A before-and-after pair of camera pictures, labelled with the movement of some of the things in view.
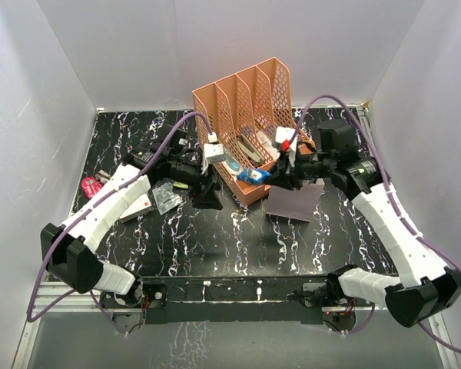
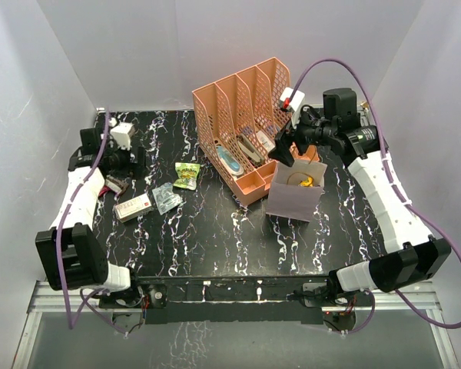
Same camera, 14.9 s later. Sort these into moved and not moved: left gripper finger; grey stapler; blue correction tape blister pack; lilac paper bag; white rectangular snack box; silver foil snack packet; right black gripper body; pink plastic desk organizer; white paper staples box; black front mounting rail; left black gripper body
Moved: right black gripper body; left black gripper body; left gripper finger
Not moved: blue correction tape blister pack; white paper staples box; black front mounting rail; white rectangular snack box; pink plastic desk organizer; silver foil snack packet; lilac paper bag; grey stapler
